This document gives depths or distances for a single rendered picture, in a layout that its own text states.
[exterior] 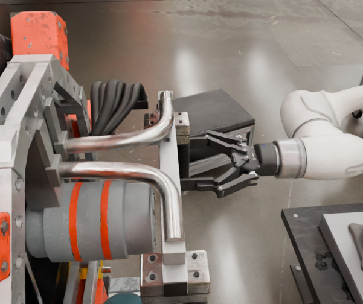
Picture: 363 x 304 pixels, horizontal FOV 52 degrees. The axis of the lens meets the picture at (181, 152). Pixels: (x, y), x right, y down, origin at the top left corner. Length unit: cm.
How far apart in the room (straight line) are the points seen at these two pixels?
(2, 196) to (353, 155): 68
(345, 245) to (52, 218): 99
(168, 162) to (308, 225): 94
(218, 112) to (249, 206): 49
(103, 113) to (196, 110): 126
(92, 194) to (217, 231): 117
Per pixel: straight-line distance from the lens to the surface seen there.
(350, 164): 87
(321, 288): 132
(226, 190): 76
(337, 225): 141
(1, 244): 43
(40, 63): 61
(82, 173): 56
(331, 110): 96
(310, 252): 138
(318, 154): 84
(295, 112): 95
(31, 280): 83
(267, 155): 81
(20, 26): 69
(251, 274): 164
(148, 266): 51
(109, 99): 66
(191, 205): 185
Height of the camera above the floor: 137
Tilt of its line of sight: 40 degrees down
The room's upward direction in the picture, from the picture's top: straight up
